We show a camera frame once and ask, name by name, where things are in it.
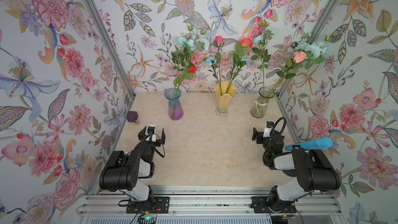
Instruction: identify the red rose stem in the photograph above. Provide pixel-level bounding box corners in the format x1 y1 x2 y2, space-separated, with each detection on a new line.
173 65 197 89

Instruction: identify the light blue rose stem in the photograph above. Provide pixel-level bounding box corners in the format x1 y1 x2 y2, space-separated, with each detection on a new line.
172 34 210 80

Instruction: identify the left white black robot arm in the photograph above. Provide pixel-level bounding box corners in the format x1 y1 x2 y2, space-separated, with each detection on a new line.
99 125 170 216

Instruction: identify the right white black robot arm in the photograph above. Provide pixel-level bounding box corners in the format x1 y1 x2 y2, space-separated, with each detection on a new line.
250 117 341 215

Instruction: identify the clear ribbed glass vase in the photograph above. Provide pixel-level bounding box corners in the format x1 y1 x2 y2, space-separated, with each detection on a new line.
250 87 275 118

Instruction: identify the blue purple glass vase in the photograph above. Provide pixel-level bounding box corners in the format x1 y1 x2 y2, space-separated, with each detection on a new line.
164 88 184 121

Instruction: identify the yellow ruffled glass vase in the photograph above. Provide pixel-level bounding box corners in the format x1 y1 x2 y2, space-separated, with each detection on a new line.
214 82 237 116

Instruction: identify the purple perfume bottle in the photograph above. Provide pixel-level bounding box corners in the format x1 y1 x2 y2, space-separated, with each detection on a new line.
126 111 140 125

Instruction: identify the pink rose blue carnation bouquet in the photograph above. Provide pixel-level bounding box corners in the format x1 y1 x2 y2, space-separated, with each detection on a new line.
204 36 254 96

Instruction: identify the pink and blue rose bouquet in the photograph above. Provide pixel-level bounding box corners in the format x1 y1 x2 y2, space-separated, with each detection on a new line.
247 17 332 97

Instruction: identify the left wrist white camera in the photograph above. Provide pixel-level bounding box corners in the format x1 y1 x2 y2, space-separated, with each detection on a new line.
147 125 157 142

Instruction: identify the wrist white camera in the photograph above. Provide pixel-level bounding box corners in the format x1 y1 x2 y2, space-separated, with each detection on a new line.
147 125 157 142
263 121 274 138

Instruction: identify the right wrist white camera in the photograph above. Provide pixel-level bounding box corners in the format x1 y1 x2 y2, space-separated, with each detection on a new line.
263 121 274 138

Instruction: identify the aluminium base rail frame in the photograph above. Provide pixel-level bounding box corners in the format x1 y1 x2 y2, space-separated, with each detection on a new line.
77 186 346 224

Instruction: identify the left aluminium corner post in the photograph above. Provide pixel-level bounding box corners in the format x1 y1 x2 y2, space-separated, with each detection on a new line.
83 0 135 99

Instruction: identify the aluminium corner post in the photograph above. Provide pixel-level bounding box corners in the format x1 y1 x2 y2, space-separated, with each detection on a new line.
276 0 344 102
83 0 135 99

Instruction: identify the right aluminium corner post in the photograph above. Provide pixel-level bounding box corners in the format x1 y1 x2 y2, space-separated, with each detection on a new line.
276 0 344 102

